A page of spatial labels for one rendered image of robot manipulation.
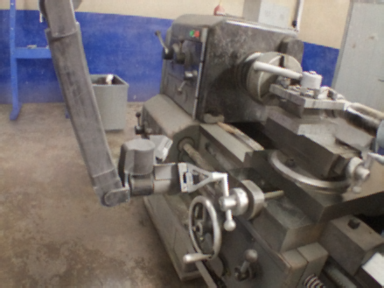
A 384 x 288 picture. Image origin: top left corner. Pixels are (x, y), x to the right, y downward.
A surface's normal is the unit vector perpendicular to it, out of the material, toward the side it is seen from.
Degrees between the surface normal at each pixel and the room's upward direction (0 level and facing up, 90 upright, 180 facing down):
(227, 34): 90
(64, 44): 102
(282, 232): 90
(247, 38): 90
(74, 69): 90
